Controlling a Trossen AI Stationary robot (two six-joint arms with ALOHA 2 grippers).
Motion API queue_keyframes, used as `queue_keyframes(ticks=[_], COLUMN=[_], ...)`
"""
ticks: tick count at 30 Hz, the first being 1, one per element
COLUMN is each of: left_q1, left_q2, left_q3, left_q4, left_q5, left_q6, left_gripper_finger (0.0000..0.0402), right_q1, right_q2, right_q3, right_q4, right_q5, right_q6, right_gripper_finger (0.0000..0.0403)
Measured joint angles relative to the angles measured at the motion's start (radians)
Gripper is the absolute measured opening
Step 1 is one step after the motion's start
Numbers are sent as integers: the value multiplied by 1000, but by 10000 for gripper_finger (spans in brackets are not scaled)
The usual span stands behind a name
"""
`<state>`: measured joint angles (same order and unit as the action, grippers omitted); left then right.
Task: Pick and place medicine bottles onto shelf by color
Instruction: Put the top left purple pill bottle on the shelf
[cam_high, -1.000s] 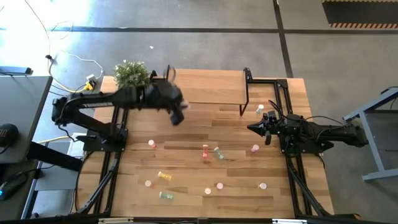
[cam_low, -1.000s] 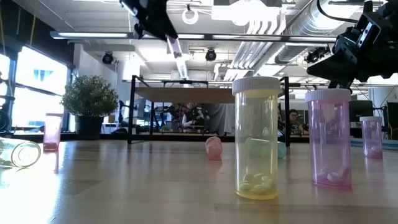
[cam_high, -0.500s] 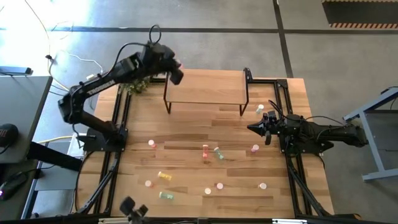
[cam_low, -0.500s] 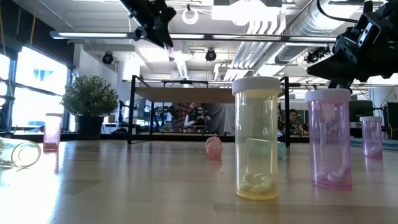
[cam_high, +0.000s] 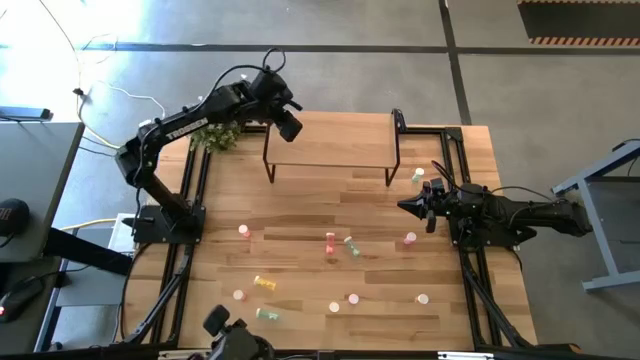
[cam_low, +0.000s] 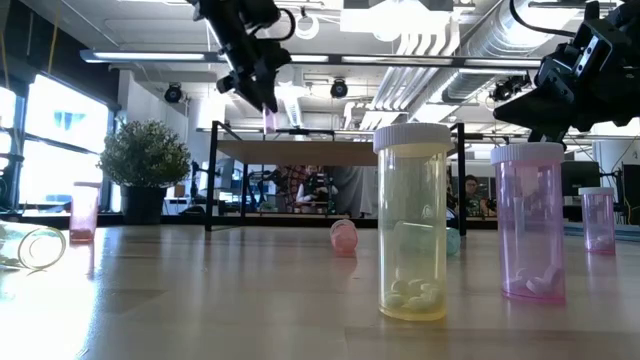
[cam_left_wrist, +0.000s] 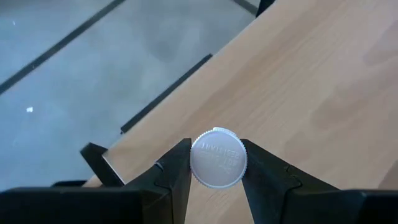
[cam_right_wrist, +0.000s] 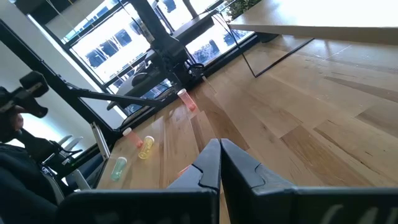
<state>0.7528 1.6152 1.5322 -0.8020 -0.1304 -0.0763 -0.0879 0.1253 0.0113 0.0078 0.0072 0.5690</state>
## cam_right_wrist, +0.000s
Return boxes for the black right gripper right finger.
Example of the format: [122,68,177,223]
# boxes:
[220,138,398,224]

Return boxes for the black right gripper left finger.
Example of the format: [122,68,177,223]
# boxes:
[55,138,221,224]

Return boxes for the yellow pill bottle white cap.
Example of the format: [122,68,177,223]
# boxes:
[137,135,155,160]

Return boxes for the green pill bottle white cap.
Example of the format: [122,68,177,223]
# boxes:
[109,156,128,182]

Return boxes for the red pill bottle white cap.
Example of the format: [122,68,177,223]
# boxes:
[176,88,198,113]
[121,126,144,149]

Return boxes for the wooden shelf black metal legs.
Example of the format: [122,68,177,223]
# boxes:
[211,0,398,78]

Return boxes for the white chair base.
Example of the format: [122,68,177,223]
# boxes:
[57,134,85,154]

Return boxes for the person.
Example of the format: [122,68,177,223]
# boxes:
[0,142,66,224]

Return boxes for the person's hand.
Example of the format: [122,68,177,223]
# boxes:
[9,105,25,131]

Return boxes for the green potted plant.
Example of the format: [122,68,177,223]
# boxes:
[225,0,262,21]

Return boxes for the silver frame bracket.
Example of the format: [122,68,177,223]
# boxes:
[90,121,111,161]

